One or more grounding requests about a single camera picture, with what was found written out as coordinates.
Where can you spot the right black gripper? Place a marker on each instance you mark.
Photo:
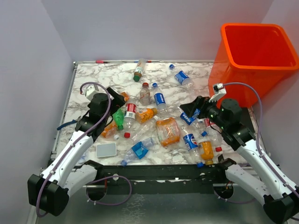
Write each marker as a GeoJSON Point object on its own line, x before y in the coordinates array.
{"type": "Point", "coordinates": [201, 102]}

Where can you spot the blue handled pliers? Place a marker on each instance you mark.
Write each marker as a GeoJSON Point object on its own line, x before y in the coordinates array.
{"type": "Point", "coordinates": [66, 124]}

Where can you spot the red label clear bottle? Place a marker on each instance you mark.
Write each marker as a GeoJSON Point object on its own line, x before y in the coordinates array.
{"type": "Point", "coordinates": [129, 116]}

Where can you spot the orange juice bottle front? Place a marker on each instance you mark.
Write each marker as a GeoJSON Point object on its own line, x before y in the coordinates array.
{"type": "Point", "coordinates": [206, 152]}

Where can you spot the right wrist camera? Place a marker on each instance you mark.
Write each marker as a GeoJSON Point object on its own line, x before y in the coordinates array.
{"type": "Point", "coordinates": [219, 92]}

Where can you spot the green plastic bottle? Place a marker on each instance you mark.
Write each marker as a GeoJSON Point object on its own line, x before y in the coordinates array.
{"type": "Point", "coordinates": [118, 117]}

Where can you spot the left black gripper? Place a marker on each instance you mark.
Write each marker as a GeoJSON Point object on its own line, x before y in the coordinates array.
{"type": "Point", "coordinates": [116, 102]}

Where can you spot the red cap clear bottle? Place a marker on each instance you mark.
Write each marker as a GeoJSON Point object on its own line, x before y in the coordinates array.
{"type": "Point", "coordinates": [144, 96]}

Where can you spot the blue red pen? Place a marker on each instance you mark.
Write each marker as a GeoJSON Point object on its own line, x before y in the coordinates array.
{"type": "Point", "coordinates": [149, 61]}

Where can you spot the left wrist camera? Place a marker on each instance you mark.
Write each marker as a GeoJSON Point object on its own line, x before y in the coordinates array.
{"type": "Point", "coordinates": [90, 92]}

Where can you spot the red marker pen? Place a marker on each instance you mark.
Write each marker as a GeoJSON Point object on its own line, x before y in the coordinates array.
{"type": "Point", "coordinates": [101, 62]}

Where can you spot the clear crushed bottle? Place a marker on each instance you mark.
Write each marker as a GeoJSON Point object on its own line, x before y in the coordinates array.
{"type": "Point", "coordinates": [143, 129]}

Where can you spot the orange label crushed bottle left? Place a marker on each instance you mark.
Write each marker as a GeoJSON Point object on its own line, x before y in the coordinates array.
{"type": "Point", "coordinates": [110, 132]}

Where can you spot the green cap tea bottle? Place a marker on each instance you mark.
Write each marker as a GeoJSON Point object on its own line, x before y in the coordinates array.
{"type": "Point", "coordinates": [139, 70]}

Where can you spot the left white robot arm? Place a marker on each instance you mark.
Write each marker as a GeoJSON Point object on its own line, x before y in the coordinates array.
{"type": "Point", "coordinates": [51, 190]}

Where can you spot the large crushed orange bottle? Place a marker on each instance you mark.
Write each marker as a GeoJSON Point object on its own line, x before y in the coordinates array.
{"type": "Point", "coordinates": [168, 131]}

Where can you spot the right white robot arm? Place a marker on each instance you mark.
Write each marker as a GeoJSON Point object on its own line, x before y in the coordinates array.
{"type": "Point", "coordinates": [277, 193]}

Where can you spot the red label bottle right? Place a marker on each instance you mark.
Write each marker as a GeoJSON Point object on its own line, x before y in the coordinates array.
{"type": "Point", "coordinates": [214, 134]}

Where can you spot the crushed blue label water bottle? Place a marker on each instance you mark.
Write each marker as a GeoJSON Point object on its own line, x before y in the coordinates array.
{"type": "Point", "coordinates": [138, 151]}

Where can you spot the orange juice bottle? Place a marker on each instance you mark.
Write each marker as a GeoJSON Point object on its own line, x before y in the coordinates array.
{"type": "Point", "coordinates": [206, 152]}
{"type": "Point", "coordinates": [145, 114]}

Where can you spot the far blue label bottle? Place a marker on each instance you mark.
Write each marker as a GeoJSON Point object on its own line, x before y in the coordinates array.
{"type": "Point", "coordinates": [181, 76]}

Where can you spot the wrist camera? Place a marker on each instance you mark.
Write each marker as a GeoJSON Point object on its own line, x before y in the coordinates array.
{"type": "Point", "coordinates": [90, 92]}
{"type": "Point", "coordinates": [219, 92]}

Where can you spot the orange plastic bin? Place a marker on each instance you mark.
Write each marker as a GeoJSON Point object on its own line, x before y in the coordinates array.
{"type": "Point", "coordinates": [254, 57]}

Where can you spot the orange juice bottle centre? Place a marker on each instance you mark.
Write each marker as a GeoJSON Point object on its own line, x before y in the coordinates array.
{"type": "Point", "coordinates": [145, 114]}

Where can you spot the black base frame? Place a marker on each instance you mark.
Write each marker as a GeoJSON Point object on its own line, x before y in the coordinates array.
{"type": "Point", "coordinates": [156, 179]}

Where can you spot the large Pepsi bottle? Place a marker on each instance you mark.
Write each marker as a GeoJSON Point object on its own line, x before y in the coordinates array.
{"type": "Point", "coordinates": [192, 146]}

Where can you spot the blue Pepsi bottle centre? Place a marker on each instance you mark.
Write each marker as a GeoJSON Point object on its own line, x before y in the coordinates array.
{"type": "Point", "coordinates": [158, 97]}

